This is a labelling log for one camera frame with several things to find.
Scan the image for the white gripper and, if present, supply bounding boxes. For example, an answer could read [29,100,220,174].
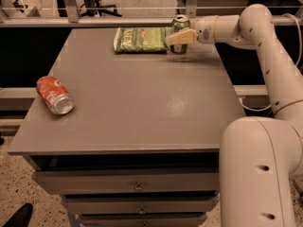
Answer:
[165,15,218,46]

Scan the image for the black shoe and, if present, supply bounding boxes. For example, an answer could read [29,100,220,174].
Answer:
[3,203,33,227]

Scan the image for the orange soda can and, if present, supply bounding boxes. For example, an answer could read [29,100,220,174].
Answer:
[36,76,74,115]

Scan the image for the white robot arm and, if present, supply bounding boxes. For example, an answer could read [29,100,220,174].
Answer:
[165,4,303,227]

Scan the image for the green soda can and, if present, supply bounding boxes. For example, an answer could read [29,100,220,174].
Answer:
[170,14,190,54]

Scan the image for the green jalapeno chip bag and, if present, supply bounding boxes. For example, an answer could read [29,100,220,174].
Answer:
[114,27,169,53]

